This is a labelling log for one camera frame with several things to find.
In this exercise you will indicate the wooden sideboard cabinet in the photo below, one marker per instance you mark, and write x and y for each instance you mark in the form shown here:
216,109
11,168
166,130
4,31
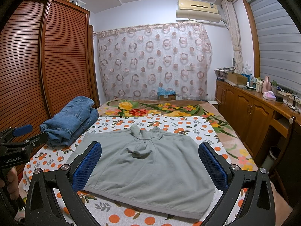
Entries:
259,123

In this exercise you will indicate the floral blanket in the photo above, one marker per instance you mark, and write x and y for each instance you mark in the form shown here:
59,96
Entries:
199,120

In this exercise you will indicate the beige side curtain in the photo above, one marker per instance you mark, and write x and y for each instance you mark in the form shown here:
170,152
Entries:
232,23

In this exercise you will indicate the cardboard box with blue bag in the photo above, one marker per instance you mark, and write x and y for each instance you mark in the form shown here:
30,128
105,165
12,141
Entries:
167,94

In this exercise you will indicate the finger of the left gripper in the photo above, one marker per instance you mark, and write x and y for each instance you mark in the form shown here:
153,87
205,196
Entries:
25,129
36,141

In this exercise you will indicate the grey window blind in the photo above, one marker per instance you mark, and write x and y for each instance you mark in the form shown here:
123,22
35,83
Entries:
278,43

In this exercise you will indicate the grey-green shorts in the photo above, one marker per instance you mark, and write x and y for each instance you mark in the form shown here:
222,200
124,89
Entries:
154,170

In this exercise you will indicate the brown louvered wardrobe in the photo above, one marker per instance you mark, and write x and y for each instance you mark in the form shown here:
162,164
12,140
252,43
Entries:
46,61

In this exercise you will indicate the wall air conditioner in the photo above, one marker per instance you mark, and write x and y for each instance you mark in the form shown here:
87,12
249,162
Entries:
197,10

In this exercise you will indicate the stack of magazines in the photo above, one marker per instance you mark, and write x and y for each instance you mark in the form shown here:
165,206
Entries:
222,73

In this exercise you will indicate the folded blue jeans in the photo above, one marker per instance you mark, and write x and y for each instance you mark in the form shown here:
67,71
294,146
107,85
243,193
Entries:
67,125

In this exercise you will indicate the person left hand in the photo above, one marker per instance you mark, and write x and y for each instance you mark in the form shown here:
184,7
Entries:
11,184

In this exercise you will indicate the pink circle pattern curtain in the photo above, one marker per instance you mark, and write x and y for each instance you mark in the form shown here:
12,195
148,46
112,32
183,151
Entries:
145,62

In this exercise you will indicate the orange print bed sheet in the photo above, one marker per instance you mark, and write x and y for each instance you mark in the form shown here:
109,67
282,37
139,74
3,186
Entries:
105,211

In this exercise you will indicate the pink tissue pack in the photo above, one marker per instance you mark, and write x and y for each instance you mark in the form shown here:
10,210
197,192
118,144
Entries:
269,96

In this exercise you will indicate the cardboard box on cabinet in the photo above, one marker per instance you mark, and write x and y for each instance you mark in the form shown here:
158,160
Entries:
237,79

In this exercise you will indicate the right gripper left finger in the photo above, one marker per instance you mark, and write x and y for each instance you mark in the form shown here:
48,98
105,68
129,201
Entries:
42,207

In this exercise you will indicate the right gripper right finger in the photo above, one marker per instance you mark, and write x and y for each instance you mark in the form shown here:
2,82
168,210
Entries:
258,205

